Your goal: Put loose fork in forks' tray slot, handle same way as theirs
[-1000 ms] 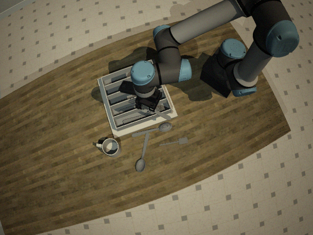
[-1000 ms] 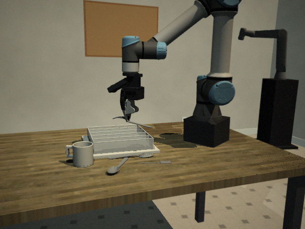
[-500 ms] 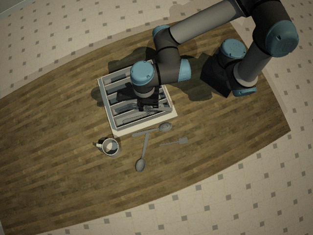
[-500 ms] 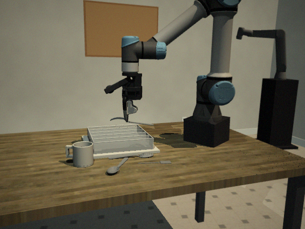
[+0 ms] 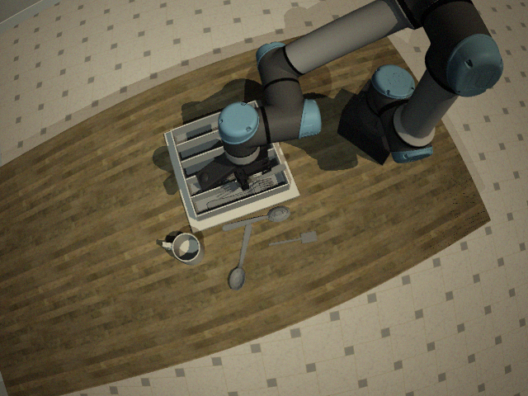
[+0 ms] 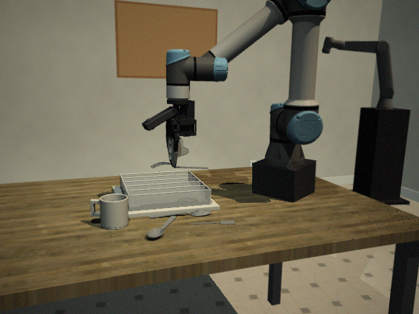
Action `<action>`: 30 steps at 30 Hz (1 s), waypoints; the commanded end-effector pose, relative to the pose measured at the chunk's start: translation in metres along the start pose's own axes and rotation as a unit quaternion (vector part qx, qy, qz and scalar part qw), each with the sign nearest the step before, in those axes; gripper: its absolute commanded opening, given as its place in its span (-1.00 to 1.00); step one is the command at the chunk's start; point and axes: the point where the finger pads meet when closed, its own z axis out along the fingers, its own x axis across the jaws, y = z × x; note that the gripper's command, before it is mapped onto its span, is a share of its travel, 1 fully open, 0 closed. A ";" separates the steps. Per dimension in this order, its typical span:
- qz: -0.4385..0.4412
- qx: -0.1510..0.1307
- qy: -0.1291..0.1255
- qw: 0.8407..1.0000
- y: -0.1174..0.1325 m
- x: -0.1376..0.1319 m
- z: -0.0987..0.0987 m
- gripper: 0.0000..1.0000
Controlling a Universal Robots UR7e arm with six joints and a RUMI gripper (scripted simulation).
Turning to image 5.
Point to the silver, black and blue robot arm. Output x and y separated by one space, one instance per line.
461 51

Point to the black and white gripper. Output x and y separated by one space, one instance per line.
243 174

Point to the grey mug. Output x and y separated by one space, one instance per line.
186 247

